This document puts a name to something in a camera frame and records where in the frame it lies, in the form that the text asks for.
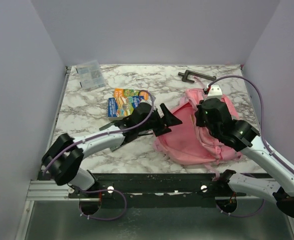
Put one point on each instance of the dark green notebook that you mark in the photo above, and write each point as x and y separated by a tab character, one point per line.
107	126

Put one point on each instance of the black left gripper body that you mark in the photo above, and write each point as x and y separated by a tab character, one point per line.
157	123

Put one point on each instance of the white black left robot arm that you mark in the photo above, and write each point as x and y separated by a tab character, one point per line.
63	159

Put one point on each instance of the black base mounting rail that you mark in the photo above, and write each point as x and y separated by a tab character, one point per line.
151	190

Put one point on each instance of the blue thick book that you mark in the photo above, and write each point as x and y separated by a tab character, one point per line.
120	107

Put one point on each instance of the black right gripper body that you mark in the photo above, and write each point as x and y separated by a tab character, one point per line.
201	119

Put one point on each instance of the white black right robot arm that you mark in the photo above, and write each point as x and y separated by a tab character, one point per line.
244	138

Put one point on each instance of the pink student backpack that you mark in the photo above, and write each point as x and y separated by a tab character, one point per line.
189	144

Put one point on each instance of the clear plastic organizer box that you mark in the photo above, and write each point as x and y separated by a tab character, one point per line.
90	75

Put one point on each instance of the black metal clamp tool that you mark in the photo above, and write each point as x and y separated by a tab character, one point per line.
185	76

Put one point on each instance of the orange green picture book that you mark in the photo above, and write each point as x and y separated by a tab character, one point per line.
122	94

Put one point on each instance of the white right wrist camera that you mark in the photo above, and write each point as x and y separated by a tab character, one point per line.
213	91

